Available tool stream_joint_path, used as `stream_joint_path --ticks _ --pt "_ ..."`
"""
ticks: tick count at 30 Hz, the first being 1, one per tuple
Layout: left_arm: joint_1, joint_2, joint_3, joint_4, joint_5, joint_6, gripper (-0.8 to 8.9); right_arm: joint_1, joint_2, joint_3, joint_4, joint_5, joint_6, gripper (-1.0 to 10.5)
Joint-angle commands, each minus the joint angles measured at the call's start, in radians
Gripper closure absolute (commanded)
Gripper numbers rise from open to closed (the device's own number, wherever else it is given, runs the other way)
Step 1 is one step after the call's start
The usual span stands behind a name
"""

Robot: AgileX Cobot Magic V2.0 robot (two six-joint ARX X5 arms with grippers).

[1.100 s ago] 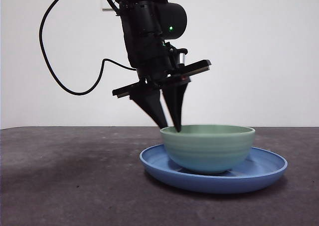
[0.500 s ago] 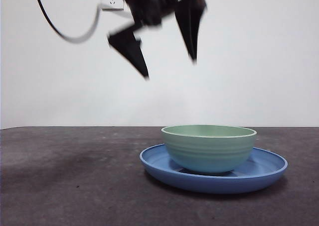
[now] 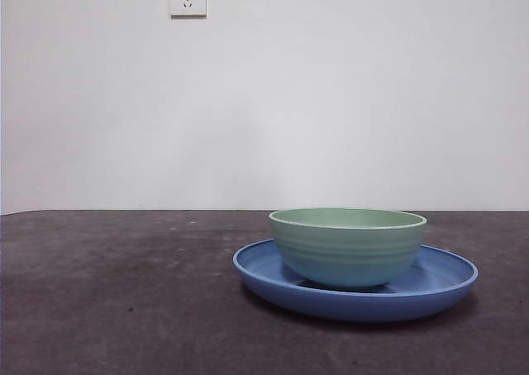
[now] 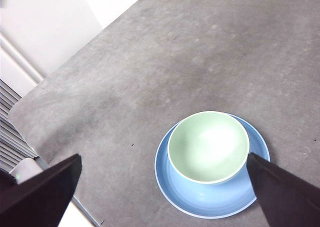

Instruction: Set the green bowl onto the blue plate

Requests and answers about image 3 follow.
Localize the green ribbed bowl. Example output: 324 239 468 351
268 207 427 292

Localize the blue round plate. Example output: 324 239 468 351
232 238 479 323

